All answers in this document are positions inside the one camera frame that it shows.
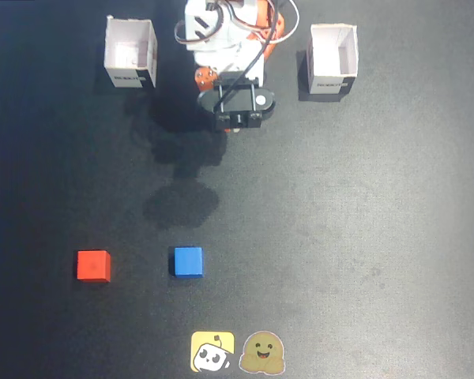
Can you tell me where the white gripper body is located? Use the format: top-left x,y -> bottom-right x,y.
192,39 -> 266,87

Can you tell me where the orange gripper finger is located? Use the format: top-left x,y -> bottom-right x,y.
194,66 -> 220,96

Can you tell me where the blue cube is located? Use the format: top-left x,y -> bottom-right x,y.
168,246 -> 205,279

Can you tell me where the red cube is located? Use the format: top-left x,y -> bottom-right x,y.
76,249 -> 112,283

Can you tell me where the white cardboard box black label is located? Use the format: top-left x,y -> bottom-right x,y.
306,22 -> 359,96
103,15 -> 159,90

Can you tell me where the yellow robot sticker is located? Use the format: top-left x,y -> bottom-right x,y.
190,330 -> 236,373

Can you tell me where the hugging face emoji sticker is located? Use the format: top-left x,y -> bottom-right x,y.
238,330 -> 287,374

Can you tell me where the black camera cable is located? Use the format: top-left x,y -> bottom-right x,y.
217,0 -> 285,108

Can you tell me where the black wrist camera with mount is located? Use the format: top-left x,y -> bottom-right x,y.
196,70 -> 278,133

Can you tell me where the white red servo wire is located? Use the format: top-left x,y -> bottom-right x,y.
173,0 -> 301,53

